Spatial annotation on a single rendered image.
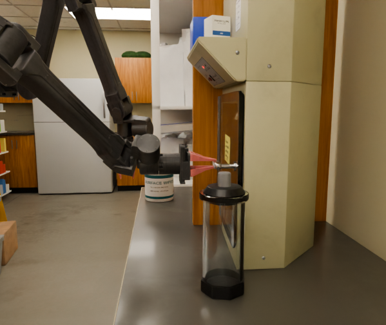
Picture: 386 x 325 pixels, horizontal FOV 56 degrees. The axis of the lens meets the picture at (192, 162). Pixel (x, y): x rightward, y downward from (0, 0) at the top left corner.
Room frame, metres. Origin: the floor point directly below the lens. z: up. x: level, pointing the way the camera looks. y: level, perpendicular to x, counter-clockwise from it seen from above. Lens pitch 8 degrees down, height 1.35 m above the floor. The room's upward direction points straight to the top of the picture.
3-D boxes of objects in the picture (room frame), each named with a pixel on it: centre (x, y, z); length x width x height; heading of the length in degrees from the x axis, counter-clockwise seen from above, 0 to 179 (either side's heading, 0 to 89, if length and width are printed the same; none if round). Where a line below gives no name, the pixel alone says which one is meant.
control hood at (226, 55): (1.02, -0.05, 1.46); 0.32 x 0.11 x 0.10; 5
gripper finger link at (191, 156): (0.97, -0.02, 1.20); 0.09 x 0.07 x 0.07; 95
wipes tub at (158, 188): (1.60, 0.15, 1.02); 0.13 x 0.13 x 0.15
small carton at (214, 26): (0.94, -0.06, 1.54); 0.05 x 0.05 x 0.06; 22
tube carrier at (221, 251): (0.77, -0.07, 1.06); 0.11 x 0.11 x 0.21
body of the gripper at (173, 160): (0.96, 0.05, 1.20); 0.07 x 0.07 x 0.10; 5
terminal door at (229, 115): (1.03, -0.10, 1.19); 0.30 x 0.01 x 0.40; 5
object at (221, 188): (0.77, -0.07, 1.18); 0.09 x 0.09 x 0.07
